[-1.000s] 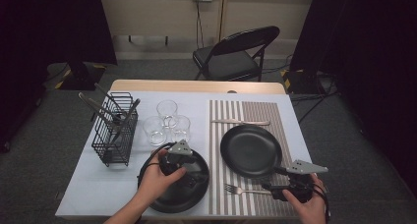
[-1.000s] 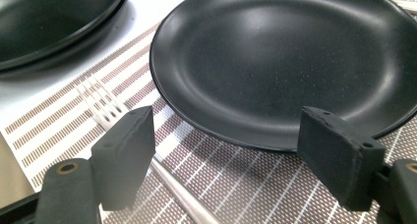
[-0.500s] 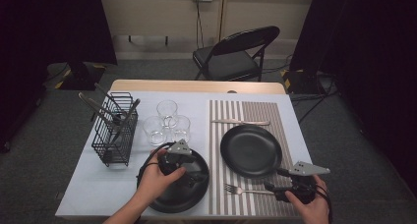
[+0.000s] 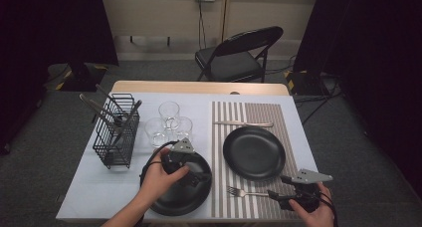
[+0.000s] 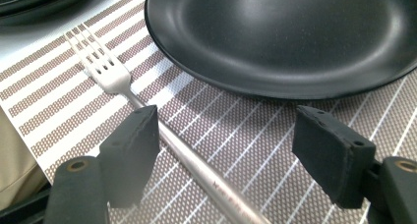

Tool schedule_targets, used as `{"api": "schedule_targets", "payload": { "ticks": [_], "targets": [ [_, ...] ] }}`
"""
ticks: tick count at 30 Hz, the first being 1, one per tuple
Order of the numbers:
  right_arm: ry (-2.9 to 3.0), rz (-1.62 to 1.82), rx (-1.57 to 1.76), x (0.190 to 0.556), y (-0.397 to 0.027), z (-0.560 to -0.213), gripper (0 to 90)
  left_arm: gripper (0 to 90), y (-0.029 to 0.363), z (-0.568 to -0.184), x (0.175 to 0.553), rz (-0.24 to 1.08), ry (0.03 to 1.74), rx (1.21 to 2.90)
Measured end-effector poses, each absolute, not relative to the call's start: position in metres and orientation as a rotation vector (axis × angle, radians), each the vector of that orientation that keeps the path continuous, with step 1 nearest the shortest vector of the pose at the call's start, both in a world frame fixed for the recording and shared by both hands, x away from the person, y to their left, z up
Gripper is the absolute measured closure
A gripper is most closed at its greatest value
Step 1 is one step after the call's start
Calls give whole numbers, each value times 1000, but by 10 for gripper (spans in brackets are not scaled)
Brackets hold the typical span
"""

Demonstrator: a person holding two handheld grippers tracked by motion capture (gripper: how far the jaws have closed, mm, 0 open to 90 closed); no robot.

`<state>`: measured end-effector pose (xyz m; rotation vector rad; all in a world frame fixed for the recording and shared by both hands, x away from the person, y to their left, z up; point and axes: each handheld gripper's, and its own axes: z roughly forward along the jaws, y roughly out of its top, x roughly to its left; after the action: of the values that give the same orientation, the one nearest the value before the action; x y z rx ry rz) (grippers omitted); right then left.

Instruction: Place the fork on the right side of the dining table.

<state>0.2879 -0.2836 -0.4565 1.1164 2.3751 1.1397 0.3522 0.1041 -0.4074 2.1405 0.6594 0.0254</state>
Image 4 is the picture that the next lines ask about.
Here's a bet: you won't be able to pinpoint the silver table knife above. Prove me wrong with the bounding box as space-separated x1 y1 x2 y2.
213 119 275 128

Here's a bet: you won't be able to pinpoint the person's left hand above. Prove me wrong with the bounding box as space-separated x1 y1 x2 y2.
140 147 190 205

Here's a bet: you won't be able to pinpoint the clear drinking glass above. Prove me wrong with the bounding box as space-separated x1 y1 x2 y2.
157 101 181 131
172 115 194 145
144 116 170 149

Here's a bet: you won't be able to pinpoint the brown white striped placemat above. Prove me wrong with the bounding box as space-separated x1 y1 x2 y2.
210 101 312 220

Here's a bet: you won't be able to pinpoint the left hand-held gripper cable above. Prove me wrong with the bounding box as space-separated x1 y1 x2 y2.
138 140 180 188

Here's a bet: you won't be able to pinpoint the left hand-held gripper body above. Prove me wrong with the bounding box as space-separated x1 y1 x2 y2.
161 137 196 175

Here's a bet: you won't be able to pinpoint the black stand base yellow stripes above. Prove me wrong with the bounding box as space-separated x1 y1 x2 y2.
54 63 108 93
283 69 332 96

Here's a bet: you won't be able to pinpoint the black wire cutlery basket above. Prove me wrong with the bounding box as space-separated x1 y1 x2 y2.
92 93 141 170

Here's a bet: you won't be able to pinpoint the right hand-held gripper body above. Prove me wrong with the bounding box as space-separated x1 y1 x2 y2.
279 168 333 213

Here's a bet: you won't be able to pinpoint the black round plate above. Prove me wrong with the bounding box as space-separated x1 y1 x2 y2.
139 150 213 217
222 125 287 182

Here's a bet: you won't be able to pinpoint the thin brown wall cable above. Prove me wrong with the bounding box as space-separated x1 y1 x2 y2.
221 0 230 42

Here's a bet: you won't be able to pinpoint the black folding chair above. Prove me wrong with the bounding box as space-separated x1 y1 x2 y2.
194 25 285 84

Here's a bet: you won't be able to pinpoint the right hand-held gripper cable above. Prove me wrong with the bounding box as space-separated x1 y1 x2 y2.
312 190 339 227

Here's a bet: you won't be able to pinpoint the black floor cable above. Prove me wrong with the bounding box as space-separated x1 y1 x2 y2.
265 54 298 76
293 84 342 125

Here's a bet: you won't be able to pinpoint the person's right hand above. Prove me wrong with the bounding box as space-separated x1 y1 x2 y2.
288 182 336 227

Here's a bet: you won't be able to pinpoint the black wall cable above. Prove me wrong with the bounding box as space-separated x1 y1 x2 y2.
197 0 208 51

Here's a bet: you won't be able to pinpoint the silver cutlery piece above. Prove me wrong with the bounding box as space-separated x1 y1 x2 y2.
95 84 125 116
79 93 117 127
112 100 143 146

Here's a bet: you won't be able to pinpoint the silver fork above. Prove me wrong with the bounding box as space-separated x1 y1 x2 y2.
226 185 271 199

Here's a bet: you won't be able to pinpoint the hand-held gripper cable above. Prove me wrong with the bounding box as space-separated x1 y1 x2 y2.
312 190 339 227
138 140 180 188

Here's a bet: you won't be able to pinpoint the black curtain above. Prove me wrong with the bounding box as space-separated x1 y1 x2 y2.
0 0 119 155
293 0 422 198

